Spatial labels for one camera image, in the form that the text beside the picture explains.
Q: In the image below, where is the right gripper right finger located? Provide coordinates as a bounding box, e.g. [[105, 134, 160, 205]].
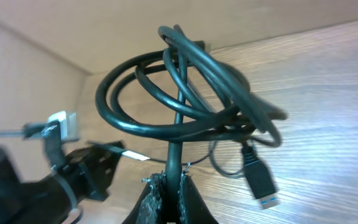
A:
[[178, 172, 218, 224]]

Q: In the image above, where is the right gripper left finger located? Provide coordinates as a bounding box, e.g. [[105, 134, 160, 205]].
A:
[[122, 173, 166, 224]]

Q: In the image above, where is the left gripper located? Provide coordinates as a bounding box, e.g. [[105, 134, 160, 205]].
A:
[[58, 141, 150, 202]]

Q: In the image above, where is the thick black USB cable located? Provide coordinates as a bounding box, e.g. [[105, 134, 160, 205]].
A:
[[94, 24, 288, 210]]

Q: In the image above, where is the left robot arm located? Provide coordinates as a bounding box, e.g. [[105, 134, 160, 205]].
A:
[[0, 141, 128, 223]]

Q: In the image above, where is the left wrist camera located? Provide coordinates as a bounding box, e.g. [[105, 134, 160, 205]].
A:
[[23, 111, 80, 142]]

